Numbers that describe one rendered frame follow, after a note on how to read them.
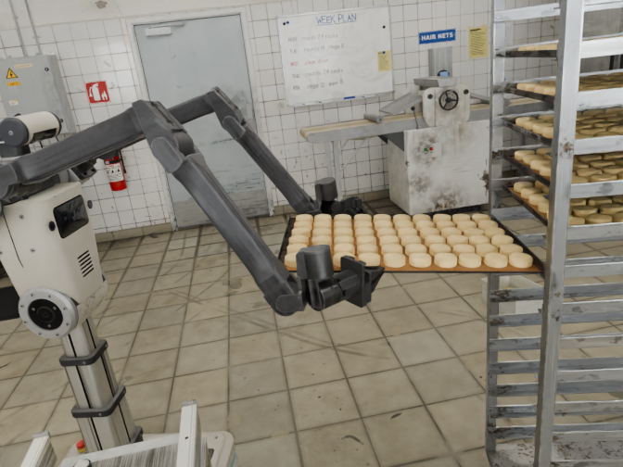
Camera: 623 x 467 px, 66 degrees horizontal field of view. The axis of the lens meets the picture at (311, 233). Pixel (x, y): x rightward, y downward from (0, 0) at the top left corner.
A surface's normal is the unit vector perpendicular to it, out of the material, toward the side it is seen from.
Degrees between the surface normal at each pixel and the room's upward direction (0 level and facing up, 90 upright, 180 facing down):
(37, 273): 101
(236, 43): 90
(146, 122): 82
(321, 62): 90
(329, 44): 90
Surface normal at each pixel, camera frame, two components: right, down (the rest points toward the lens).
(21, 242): -0.07, 0.35
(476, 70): 0.16, 0.32
